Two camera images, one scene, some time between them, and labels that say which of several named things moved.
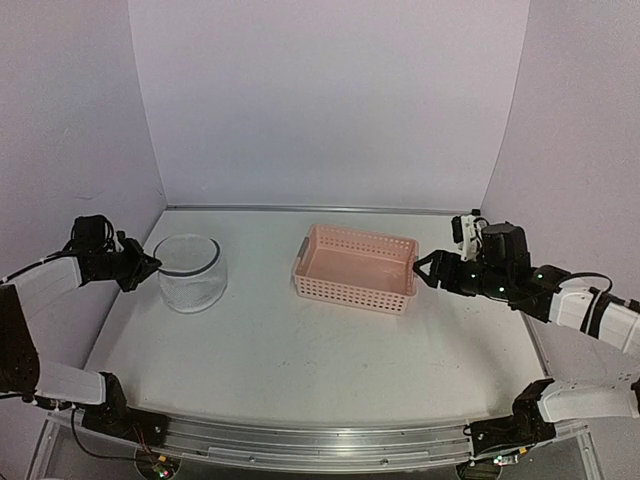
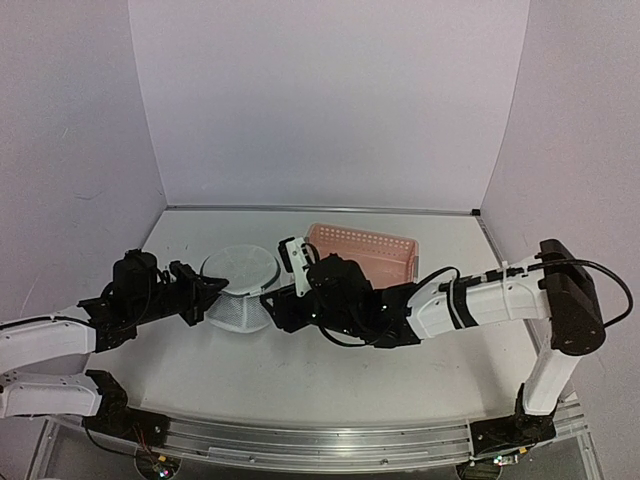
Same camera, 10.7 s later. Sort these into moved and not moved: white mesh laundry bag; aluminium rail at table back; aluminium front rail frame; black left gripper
Moved: black left gripper; white mesh laundry bag
Not moved: aluminium rail at table back; aluminium front rail frame
